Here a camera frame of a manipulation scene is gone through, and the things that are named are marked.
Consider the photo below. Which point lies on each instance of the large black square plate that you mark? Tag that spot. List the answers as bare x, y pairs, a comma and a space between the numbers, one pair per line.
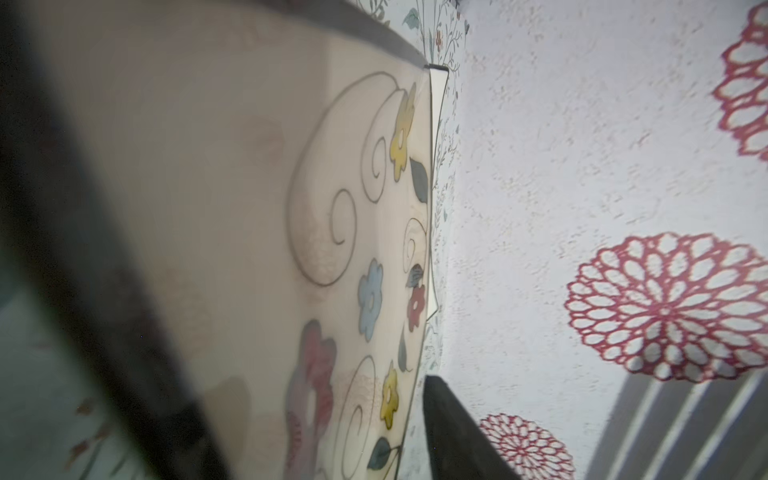
268, 165

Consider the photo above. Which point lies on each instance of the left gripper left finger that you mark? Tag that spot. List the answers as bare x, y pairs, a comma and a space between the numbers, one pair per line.
69, 246

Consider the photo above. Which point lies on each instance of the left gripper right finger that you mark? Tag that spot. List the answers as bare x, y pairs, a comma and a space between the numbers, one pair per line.
457, 447

